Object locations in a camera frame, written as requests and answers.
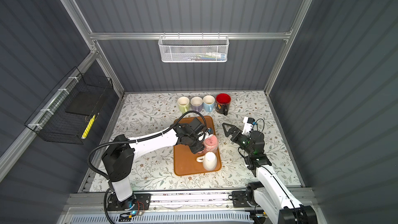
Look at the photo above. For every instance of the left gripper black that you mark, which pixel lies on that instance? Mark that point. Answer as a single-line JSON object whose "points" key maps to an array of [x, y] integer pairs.
{"points": [[198, 148]]}

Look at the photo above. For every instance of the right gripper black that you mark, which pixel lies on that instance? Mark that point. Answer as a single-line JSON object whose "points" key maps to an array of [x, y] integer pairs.
{"points": [[235, 129]]}

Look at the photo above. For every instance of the pink ghost mug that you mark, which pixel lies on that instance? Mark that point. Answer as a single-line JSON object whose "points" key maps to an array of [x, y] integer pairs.
{"points": [[210, 144]]}

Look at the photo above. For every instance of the orange plastic tray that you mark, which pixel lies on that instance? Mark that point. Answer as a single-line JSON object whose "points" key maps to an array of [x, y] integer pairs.
{"points": [[185, 162]]}

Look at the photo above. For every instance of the white cream mug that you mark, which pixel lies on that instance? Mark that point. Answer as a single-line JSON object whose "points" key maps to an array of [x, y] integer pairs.
{"points": [[209, 161]]}

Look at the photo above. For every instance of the black skull pattern mug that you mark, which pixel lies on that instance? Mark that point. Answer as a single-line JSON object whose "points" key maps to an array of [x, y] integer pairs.
{"points": [[223, 101]]}

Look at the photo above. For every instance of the purple mug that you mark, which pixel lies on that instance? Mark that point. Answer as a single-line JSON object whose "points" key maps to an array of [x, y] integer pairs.
{"points": [[196, 104]]}

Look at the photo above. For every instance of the light green mug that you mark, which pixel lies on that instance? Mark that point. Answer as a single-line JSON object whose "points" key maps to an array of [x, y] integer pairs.
{"points": [[183, 104]]}

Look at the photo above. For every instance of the light blue mug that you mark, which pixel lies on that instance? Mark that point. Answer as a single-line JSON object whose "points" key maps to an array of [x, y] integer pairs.
{"points": [[209, 103]]}

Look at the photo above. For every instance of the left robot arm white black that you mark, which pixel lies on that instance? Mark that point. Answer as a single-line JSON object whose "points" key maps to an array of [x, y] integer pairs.
{"points": [[119, 157]]}

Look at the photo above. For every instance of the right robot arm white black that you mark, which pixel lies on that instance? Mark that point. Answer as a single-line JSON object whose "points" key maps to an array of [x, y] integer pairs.
{"points": [[268, 192]]}

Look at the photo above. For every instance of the floral table mat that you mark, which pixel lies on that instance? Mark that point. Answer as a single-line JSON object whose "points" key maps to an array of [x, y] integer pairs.
{"points": [[146, 113]]}

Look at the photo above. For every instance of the pens in white basket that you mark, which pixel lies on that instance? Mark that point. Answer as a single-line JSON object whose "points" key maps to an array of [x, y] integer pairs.
{"points": [[209, 56]]}

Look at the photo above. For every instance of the yellow marker pen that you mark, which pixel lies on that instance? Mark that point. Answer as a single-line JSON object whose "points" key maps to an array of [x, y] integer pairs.
{"points": [[88, 127]]}

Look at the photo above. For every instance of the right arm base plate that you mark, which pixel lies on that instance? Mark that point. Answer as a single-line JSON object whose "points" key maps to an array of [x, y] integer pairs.
{"points": [[242, 198]]}

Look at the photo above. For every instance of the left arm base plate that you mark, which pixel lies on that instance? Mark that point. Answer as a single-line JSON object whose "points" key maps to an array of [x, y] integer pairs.
{"points": [[137, 202]]}

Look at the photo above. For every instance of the white perforated cable duct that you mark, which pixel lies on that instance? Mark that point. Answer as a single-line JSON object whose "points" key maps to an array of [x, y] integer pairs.
{"points": [[209, 217]]}

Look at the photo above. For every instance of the white wire mesh basket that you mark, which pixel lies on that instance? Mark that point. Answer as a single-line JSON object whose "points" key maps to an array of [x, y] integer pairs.
{"points": [[174, 48]]}

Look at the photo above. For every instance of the black wire basket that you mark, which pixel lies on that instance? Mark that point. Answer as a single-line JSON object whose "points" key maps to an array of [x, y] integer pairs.
{"points": [[65, 116]]}

